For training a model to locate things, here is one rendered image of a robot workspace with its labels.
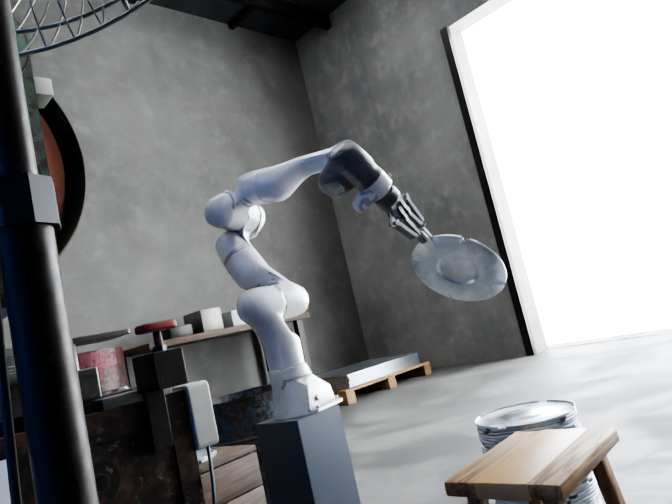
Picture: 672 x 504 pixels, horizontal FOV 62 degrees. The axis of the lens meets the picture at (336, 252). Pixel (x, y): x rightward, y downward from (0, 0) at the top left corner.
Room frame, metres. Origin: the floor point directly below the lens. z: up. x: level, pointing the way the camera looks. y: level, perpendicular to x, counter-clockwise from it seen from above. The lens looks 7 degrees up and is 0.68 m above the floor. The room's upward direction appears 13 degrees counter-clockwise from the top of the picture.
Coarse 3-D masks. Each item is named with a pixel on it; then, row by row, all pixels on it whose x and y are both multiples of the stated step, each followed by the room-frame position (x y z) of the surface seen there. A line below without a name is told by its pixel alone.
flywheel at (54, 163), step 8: (48, 128) 1.61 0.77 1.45; (48, 136) 1.61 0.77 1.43; (48, 144) 1.61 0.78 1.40; (56, 144) 1.63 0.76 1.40; (48, 152) 1.61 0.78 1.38; (56, 152) 1.62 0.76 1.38; (48, 160) 1.60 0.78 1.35; (56, 160) 1.62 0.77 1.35; (56, 168) 1.62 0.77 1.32; (56, 176) 1.61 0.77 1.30; (64, 176) 1.63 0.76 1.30; (56, 184) 1.61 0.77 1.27; (64, 184) 1.63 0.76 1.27; (56, 192) 1.61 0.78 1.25; (64, 192) 1.63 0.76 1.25
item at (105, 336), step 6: (120, 330) 1.29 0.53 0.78; (126, 330) 1.30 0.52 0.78; (84, 336) 1.23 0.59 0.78; (90, 336) 1.24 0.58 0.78; (96, 336) 1.25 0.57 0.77; (102, 336) 1.26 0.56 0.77; (108, 336) 1.27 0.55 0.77; (114, 336) 1.30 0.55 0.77; (120, 336) 1.35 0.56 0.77; (78, 342) 1.23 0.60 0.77; (84, 342) 1.27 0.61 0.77; (90, 342) 1.32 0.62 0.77; (96, 342) 1.37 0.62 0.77; (78, 366) 1.24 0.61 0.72
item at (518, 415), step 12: (504, 408) 1.85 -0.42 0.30; (516, 408) 1.82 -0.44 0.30; (528, 408) 1.75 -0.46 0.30; (540, 408) 1.72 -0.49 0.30; (552, 408) 1.71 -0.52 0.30; (564, 408) 1.67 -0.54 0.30; (480, 420) 1.77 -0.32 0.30; (492, 420) 1.73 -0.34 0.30; (504, 420) 1.70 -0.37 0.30; (516, 420) 1.66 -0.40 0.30; (528, 420) 1.63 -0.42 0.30; (540, 420) 1.60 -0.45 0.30; (552, 420) 1.57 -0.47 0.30
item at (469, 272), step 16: (432, 240) 1.63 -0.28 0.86; (448, 240) 1.60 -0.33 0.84; (432, 256) 1.68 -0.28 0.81; (448, 256) 1.67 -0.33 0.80; (464, 256) 1.63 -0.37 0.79; (480, 256) 1.61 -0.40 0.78; (496, 256) 1.59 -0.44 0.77; (416, 272) 1.77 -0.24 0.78; (432, 272) 1.75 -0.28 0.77; (448, 272) 1.73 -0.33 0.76; (464, 272) 1.70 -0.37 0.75; (480, 272) 1.67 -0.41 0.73; (496, 272) 1.64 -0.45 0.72; (432, 288) 1.81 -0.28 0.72; (448, 288) 1.78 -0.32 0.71; (464, 288) 1.75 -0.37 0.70; (480, 288) 1.72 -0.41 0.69; (496, 288) 1.70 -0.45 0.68
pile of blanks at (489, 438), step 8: (568, 416) 1.60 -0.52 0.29; (576, 416) 1.64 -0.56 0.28; (544, 424) 1.57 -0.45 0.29; (552, 424) 1.60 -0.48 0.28; (560, 424) 1.61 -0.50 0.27; (568, 424) 1.60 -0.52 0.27; (576, 424) 1.62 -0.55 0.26; (480, 432) 1.69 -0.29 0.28; (488, 432) 1.67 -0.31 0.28; (496, 432) 1.65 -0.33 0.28; (504, 432) 1.63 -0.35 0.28; (512, 432) 1.59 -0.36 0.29; (480, 440) 1.71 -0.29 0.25; (488, 440) 1.69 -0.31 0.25; (496, 440) 1.63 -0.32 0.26; (488, 448) 1.68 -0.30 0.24; (592, 472) 1.64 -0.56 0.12; (584, 480) 1.61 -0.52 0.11; (592, 480) 1.62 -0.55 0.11; (576, 488) 1.58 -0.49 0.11; (584, 488) 1.59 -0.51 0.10; (592, 488) 1.61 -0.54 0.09; (576, 496) 1.58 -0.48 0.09; (584, 496) 1.59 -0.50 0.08; (592, 496) 1.60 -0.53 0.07; (600, 496) 1.66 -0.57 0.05
